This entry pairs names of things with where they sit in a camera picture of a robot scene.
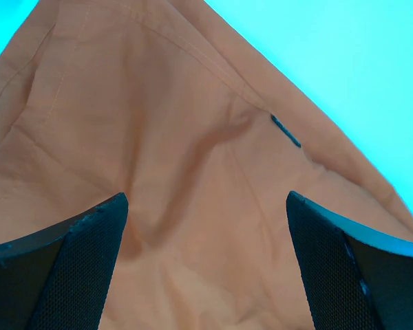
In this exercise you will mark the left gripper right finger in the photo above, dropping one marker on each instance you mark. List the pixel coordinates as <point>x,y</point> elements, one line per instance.
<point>355,277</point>

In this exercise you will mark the orange shorts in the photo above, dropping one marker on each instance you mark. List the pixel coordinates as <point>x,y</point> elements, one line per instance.
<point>164,101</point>

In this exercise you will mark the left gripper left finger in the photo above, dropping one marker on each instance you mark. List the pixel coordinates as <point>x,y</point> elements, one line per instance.
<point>59,277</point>

